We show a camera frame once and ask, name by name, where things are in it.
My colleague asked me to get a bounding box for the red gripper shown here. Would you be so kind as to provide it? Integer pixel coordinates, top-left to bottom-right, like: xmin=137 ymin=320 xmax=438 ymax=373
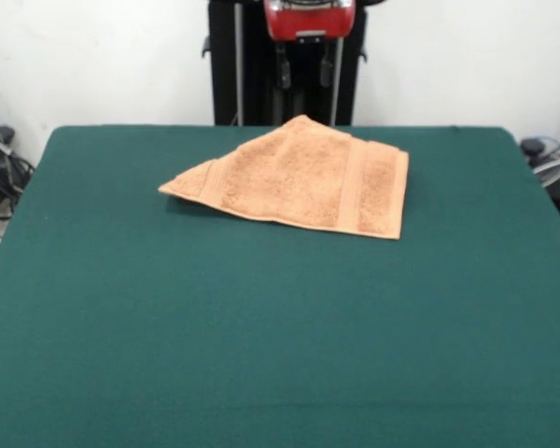
xmin=262 ymin=0 xmax=357 ymax=90

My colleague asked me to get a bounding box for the tan terry towel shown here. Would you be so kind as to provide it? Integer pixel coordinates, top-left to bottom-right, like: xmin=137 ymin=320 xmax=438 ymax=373
xmin=157 ymin=115 xmax=411 ymax=242

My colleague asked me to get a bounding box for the dark green table cloth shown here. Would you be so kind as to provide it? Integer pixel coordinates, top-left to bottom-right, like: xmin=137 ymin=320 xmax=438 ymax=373
xmin=0 ymin=124 xmax=560 ymax=448

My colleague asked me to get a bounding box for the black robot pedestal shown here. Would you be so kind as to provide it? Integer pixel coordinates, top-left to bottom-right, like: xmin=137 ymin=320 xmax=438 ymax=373
xmin=201 ymin=0 xmax=388 ymax=127

